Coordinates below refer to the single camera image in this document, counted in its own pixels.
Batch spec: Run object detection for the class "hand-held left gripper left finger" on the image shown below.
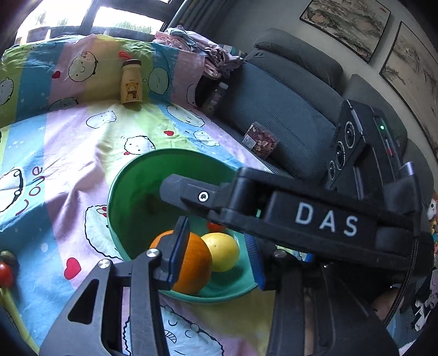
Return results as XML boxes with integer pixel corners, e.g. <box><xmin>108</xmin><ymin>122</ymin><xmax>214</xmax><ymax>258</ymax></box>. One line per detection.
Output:
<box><xmin>39</xmin><ymin>216</ymin><xmax>190</xmax><ymax>356</ymax></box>

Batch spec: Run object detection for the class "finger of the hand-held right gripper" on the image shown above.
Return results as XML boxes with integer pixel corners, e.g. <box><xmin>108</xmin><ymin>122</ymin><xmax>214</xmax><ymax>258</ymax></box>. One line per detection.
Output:
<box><xmin>160</xmin><ymin>174</ymin><xmax>237</xmax><ymax>220</ymax></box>

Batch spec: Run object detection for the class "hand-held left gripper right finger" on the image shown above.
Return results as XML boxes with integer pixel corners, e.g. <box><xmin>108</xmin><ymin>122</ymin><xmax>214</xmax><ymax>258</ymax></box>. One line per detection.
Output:
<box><xmin>244</xmin><ymin>238</ymin><xmax>399</xmax><ymax>356</ymax></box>

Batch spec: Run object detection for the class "orange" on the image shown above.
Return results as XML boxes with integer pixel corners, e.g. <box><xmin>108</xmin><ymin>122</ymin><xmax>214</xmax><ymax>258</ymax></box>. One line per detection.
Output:
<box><xmin>149</xmin><ymin>230</ymin><xmax>213</xmax><ymax>295</ymax></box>

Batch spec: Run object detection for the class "yellow lemon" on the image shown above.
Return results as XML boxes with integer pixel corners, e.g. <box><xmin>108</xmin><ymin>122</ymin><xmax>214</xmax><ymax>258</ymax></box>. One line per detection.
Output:
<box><xmin>200</xmin><ymin>233</ymin><xmax>240</xmax><ymax>272</ymax></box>

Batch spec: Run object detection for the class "green plastic bowl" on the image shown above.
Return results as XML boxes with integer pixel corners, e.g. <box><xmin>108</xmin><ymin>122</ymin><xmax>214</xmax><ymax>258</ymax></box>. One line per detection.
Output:
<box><xmin>107</xmin><ymin>148</ymin><xmax>261</xmax><ymax>303</ymax></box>

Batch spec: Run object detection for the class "person's right hand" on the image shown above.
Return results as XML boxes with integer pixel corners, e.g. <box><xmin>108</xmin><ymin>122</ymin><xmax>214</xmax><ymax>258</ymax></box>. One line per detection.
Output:
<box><xmin>371</xmin><ymin>289</ymin><xmax>401</xmax><ymax>322</ymax></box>

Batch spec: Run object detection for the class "clear snack packet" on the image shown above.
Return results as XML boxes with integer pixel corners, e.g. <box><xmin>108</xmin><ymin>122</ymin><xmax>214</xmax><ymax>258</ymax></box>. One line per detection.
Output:
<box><xmin>242</xmin><ymin>121</ymin><xmax>278</xmax><ymax>159</ymax></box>

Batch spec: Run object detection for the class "dark drink bottle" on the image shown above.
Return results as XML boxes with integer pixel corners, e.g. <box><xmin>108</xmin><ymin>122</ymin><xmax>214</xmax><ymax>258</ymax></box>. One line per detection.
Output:
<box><xmin>202</xmin><ymin>82</ymin><xmax>229</xmax><ymax>115</ymax></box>

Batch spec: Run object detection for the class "colourful plush toy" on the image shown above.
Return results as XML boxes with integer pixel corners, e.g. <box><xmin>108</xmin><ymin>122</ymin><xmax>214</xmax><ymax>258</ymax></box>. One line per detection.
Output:
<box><xmin>426</xmin><ymin>199</ymin><xmax>438</xmax><ymax>257</ymax></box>

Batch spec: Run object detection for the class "dark grey sofa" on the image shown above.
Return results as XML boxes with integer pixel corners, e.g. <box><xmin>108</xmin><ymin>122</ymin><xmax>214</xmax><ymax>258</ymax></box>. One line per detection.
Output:
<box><xmin>198</xmin><ymin>27</ymin><xmax>438</xmax><ymax>206</ymax></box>

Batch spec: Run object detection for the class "yellow bottle with bear print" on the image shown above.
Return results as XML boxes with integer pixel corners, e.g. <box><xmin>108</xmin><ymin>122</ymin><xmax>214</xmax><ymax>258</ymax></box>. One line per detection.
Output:
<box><xmin>120</xmin><ymin>59</ymin><xmax>142</xmax><ymax>104</ymax></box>

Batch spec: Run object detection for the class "colourful cartoon printed blanket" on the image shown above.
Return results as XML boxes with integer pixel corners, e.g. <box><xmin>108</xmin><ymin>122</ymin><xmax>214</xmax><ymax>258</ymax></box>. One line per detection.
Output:
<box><xmin>0</xmin><ymin>34</ymin><xmax>278</xmax><ymax>356</ymax></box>

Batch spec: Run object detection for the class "pink clothes pile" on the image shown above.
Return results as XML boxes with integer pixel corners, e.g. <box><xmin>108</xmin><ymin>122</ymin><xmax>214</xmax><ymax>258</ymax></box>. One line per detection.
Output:
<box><xmin>154</xmin><ymin>25</ymin><xmax>245</xmax><ymax>79</ymax></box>

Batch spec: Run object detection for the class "framed landscape painting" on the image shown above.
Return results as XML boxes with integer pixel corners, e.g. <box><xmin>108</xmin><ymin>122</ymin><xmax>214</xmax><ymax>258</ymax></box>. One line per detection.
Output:
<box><xmin>379</xmin><ymin>21</ymin><xmax>438</xmax><ymax>158</ymax></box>
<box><xmin>300</xmin><ymin>0</ymin><xmax>391</xmax><ymax>63</ymax></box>

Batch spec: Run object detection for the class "dark brown-green olive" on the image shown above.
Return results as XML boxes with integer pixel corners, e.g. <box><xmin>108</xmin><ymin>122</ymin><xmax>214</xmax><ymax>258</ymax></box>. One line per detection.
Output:
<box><xmin>0</xmin><ymin>251</ymin><xmax>18</xmax><ymax>271</ymax></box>

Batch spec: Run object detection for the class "red tomato with stem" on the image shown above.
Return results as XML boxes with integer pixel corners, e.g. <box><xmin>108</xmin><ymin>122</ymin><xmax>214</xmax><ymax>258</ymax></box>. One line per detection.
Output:
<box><xmin>0</xmin><ymin>262</ymin><xmax>15</xmax><ymax>288</ymax></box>

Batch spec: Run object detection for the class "window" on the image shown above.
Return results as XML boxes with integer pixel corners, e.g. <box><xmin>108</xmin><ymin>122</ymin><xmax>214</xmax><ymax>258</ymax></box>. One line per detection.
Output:
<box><xmin>15</xmin><ymin>0</ymin><xmax>175</xmax><ymax>42</ymax></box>

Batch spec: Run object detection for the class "black braided cable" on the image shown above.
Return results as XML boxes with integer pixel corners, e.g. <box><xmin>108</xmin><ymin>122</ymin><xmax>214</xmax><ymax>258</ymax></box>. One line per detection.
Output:
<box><xmin>383</xmin><ymin>236</ymin><xmax>421</xmax><ymax>326</ymax></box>

